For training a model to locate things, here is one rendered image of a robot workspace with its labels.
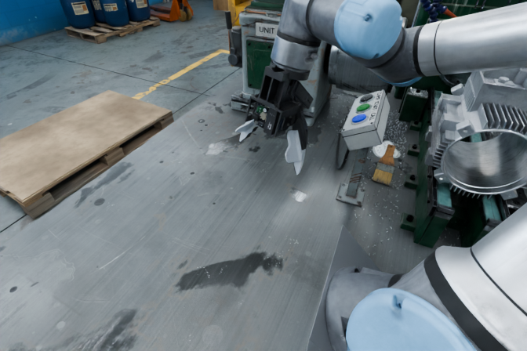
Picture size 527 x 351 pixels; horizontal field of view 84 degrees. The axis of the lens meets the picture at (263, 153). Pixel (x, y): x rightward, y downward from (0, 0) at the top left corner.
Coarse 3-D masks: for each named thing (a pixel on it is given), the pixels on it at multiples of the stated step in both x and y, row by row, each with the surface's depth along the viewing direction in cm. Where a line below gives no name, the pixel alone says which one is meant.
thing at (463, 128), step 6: (462, 84) 69; (456, 90) 69; (462, 90) 68; (468, 120) 56; (456, 126) 57; (462, 126) 56; (468, 126) 55; (462, 132) 57; (468, 132) 56; (438, 168) 65; (438, 174) 64; (438, 180) 64; (444, 180) 64; (510, 192) 59; (516, 192) 60; (504, 198) 61; (510, 198) 60
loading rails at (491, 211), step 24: (432, 96) 99; (432, 168) 70; (432, 192) 64; (456, 192) 81; (408, 216) 71; (432, 216) 63; (456, 216) 69; (480, 216) 62; (504, 216) 59; (432, 240) 66
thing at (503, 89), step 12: (480, 72) 61; (492, 72) 66; (504, 72) 65; (516, 72) 64; (468, 84) 67; (480, 84) 59; (492, 84) 57; (504, 84) 60; (516, 84) 64; (468, 96) 64; (480, 96) 59; (492, 96) 58; (504, 96) 57; (516, 96) 56; (468, 108) 62
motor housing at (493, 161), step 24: (432, 120) 74; (480, 120) 57; (504, 120) 53; (432, 144) 68; (456, 144) 75; (480, 144) 74; (504, 144) 69; (456, 168) 67; (480, 168) 68; (504, 168) 64; (480, 192) 62; (504, 192) 60
